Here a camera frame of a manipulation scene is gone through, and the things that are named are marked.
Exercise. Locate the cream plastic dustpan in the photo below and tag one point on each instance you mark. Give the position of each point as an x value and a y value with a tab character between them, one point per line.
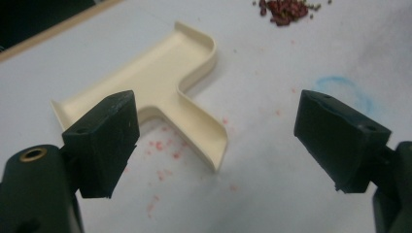
162	81

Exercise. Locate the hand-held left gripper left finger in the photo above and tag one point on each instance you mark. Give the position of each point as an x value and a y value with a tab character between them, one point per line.
100	142

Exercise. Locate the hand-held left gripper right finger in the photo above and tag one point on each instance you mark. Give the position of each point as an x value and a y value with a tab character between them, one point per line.
336	142

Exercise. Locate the pile of red peppercorns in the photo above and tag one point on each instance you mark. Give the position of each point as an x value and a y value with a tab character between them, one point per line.
285	10

